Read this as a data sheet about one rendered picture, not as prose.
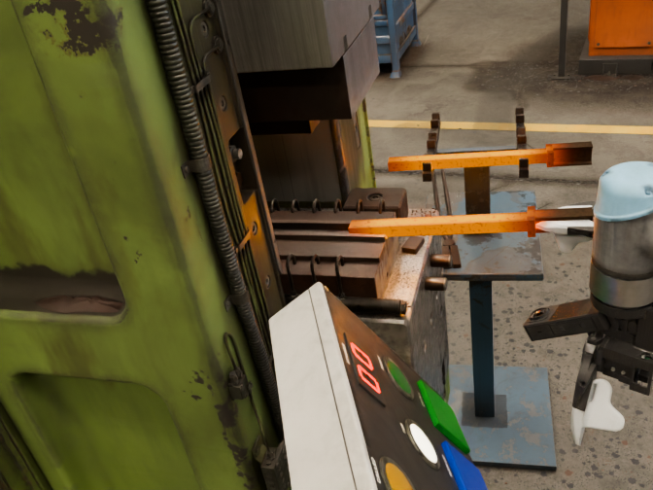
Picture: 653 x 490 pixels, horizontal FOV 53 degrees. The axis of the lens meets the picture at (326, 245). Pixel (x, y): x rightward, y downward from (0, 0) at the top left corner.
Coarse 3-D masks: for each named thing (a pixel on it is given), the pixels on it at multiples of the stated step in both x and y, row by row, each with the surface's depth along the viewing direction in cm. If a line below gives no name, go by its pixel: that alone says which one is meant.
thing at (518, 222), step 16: (528, 208) 113; (560, 208) 111; (576, 208) 110; (352, 224) 123; (368, 224) 121; (384, 224) 120; (400, 224) 119; (416, 224) 118; (432, 224) 116; (448, 224) 115; (464, 224) 114; (480, 224) 114; (496, 224) 113; (512, 224) 112; (528, 224) 110
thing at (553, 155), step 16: (560, 144) 143; (576, 144) 142; (400, 160) 151; (416, 160) 150; (432, 160) 149; (448, 160) 148; (464, 160) 147; (480, 160) 146; (496, 160) 146; (512, 160) 145; (544, 160) 144; (560, 160) 144; (576, 160) 143
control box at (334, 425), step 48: (288, 336) 73; (336, 336) 68; (288, 384) 67; (336, 384) 62; (384, 384) 71; (288, 432) 62; (336, 432) 58; (384, 432) 61; (432, 432) 74; (336, 480) 54; (384, 480) 54; (432, 480) 64
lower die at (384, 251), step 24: (288, 216) 132; (312, 216) 131; (336, 216) 129; (360, 216) 128; (384, 216) 127; (288, 240) 125; (312, 240) 124; (336, 240) 122; (360, 240) 121; (384, 240) 119; (360, 264) 116; (384, 264) 119; (288, 288) 119; (336, 288) 116; (360, 288) 115; (384, 288) 120
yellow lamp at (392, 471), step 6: (390, 468) 56; (396, 468) 57; (390, 474) 55; (396, 474) 56; (402, 474) 57; (390, 480) 54; (396, 480) 55; (402, 480) 56; (396, 486) 54; (402, 486) 55; (408, 486) 56
